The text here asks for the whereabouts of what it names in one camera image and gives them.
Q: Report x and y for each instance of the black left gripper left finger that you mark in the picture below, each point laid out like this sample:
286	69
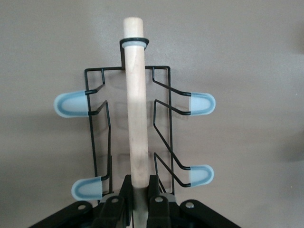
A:
118	211

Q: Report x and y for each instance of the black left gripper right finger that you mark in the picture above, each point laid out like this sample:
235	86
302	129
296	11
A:
158	211

